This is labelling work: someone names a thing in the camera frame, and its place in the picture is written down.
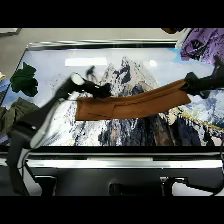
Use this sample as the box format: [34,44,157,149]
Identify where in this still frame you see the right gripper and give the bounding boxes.
[181,71,205,98]

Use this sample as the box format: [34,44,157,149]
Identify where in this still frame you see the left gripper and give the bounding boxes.
[88,81,113,100]

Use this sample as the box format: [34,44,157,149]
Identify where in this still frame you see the brown garment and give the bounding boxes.
[74,79,192,122]

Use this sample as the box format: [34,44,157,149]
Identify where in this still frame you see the purple garment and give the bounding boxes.
[180,27,224,65]

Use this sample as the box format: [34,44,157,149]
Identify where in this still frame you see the dark green garment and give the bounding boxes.
[9,62,40,98]

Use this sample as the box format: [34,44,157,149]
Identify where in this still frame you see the olive garment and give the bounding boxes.
[0,97,40,135]

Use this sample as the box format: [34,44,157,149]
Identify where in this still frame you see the silver frame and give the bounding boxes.
[0,151,224,197]

